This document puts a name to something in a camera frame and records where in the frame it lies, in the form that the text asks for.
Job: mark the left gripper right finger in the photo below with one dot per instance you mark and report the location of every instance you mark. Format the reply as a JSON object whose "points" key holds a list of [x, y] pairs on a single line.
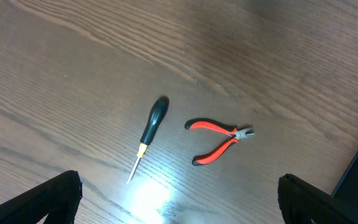
{"points": [[301, 202]]}

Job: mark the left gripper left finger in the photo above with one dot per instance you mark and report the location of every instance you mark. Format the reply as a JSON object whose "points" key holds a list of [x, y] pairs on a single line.
{"points": [[55, 201]]}

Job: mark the red handled pliers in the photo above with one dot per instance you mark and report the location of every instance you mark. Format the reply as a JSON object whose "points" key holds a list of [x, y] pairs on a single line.
{"points": [[223, 137]]}

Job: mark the black handled yellow screwdriver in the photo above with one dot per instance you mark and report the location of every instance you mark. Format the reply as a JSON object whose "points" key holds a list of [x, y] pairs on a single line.
{"points": [[156, 116]]}

